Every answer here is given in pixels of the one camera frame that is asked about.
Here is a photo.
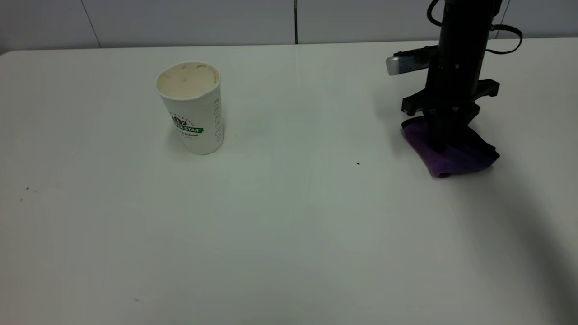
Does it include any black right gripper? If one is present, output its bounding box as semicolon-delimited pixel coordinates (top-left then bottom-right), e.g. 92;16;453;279
401;56;500;153

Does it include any purple cloth with black trim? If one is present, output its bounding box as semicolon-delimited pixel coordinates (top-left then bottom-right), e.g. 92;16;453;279
401;116;500;178

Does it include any white paper coffee cup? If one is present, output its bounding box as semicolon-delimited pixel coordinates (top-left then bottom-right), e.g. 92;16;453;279
155;61;224;156

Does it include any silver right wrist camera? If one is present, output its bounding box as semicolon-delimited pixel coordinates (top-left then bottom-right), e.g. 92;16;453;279
386;45;439;76

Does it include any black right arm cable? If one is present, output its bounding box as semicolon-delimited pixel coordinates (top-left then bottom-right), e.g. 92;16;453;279
426;0;446;27
487;24;523;55

